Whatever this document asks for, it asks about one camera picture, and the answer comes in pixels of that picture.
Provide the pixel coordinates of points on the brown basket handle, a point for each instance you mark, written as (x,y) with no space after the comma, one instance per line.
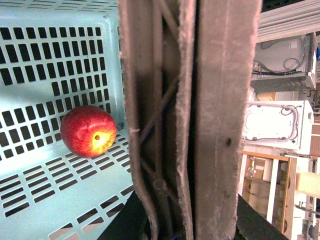
(187,66)

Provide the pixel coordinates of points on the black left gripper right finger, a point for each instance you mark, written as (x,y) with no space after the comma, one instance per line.
(250,225)

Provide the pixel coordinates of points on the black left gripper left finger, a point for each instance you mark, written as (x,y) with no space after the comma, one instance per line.
(130,224)

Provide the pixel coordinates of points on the red yellow apple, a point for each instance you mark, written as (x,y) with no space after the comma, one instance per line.
(88,131)

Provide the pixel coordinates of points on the wooden storage shelf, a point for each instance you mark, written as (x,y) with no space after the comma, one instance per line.
(279,189)

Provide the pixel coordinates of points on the light blue plastic shopping basket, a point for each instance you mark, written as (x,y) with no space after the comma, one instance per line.
(56,55)

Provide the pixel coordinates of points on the white appliance back panel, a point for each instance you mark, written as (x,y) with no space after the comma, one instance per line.
(279,113)

